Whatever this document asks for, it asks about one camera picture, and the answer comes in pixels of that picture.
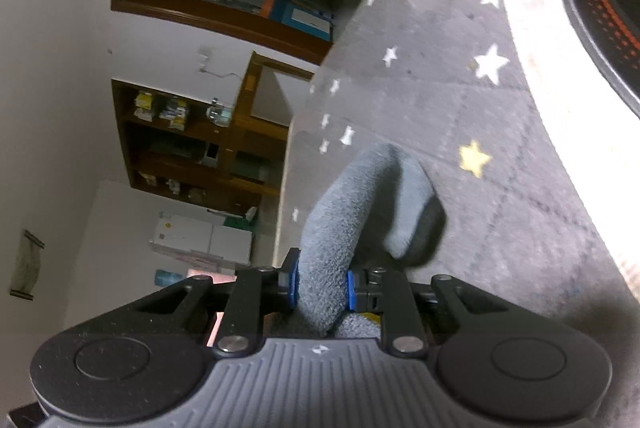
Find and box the dark wooden shelf cabinet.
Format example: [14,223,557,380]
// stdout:
[112,80,262,216]

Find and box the grey cleaning cloth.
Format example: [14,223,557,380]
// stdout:
[284,143,446,339]

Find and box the grey star-pattern table mat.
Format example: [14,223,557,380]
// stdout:
[273,0,639,353]

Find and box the white refrigerator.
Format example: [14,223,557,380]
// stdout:
[150,213,253,267]

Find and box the blue storage box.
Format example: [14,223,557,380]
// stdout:
[269,0,333,43]

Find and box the wooden side table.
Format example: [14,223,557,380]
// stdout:
[226,52,314,195]

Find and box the white wall socket with cable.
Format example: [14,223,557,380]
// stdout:
[198,48,240,80]

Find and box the glass jar on table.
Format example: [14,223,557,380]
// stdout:
[206,98,233,127]

